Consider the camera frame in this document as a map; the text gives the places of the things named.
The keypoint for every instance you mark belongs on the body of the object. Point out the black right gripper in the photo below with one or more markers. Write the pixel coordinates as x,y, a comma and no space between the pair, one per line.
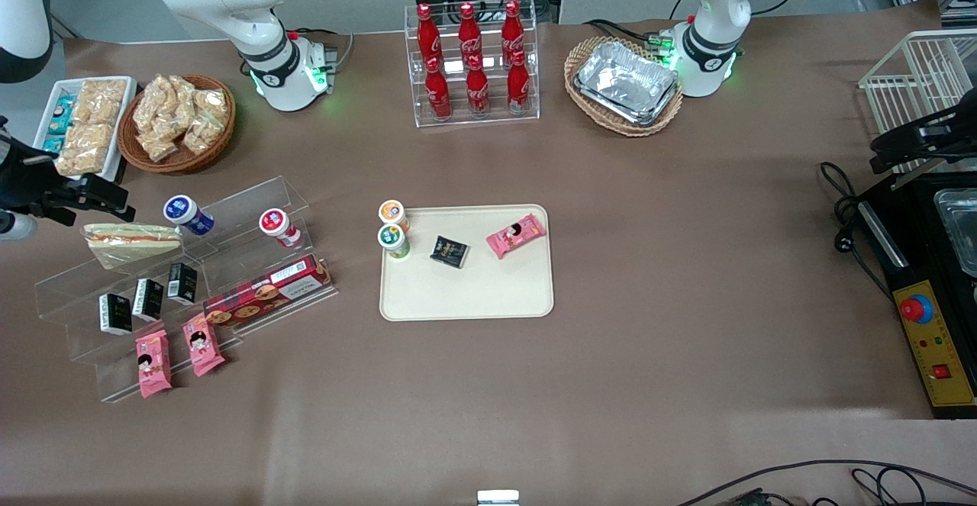
24,178

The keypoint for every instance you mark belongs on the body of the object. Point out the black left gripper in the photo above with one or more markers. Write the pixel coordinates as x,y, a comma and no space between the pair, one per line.
941,131

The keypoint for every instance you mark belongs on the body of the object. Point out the triangle sandwich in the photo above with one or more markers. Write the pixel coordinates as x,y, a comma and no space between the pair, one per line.
130,245

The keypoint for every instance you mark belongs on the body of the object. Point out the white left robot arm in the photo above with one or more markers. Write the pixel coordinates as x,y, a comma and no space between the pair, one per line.
717,2

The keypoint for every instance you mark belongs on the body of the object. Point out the aluminium foil tray stack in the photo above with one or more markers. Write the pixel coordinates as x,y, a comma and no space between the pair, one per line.
626,78

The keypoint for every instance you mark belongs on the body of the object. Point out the beige plastic tray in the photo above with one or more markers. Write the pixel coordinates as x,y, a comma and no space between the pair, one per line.
473,292

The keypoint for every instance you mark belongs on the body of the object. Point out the silver metal bar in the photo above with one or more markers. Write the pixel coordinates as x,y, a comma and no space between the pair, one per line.
916,178

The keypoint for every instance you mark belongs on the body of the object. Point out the blue lid yogurt cup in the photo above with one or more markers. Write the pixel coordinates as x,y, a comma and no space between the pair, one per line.
183,212

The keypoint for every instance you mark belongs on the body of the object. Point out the dark brown wicker basket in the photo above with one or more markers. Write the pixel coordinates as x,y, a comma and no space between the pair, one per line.
179,164

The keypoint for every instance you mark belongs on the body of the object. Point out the small blue snack pack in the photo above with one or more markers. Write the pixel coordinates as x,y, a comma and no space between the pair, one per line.
62,115
52,144

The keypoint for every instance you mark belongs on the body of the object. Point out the white rectangular dish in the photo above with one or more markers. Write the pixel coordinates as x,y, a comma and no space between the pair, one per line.
126,109

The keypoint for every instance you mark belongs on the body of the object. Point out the steel food container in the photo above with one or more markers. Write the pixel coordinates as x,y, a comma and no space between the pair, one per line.
958,231

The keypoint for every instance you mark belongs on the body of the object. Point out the small black carton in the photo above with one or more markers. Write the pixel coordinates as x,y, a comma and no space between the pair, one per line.
116,314
182,283
148,300

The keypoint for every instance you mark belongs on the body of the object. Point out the black sealing machine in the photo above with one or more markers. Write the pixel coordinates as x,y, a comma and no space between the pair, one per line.
916,262

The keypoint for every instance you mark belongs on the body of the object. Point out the clear acrylic stepped shelf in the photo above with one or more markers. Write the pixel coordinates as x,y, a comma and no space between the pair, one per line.
252,201

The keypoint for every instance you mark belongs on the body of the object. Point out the red emergency stop button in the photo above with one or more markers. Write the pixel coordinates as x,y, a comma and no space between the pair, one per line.
914,308

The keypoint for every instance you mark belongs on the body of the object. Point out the red lid yogurt cup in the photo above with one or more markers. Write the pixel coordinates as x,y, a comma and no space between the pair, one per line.
275,223

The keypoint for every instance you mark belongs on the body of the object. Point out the pink snack pack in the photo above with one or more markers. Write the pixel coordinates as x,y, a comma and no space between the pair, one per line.
515,236
153,365
203,346

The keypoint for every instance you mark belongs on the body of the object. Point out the red cookie box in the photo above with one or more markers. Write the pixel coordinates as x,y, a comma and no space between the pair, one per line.
267,292

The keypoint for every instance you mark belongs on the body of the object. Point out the yellow control panel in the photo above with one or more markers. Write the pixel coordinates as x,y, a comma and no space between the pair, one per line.
946,338

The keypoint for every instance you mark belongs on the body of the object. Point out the light wicker basket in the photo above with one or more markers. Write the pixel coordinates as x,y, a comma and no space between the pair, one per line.
630,129

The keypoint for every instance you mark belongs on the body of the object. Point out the orange lid yogurt cup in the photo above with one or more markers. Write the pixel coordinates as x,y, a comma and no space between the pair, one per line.
391,212

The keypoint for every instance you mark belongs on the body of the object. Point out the green lid yogurt cup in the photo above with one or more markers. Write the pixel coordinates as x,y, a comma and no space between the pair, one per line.
392,239

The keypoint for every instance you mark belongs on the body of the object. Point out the clear acrylic bottle rack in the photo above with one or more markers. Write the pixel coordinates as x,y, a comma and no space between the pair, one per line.
412,105

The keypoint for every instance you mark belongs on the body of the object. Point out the black snack pouch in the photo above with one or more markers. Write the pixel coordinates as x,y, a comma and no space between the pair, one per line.
449,251

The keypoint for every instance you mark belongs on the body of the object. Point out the red cola bottle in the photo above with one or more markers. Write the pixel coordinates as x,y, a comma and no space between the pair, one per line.
438,94
427,37
512,31
469,33
478,91
518,88

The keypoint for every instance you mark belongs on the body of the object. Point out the small white box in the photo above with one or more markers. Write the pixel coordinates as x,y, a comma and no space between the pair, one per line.
498,498

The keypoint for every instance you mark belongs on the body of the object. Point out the red rocker switch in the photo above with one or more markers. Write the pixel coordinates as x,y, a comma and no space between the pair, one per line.
941,372

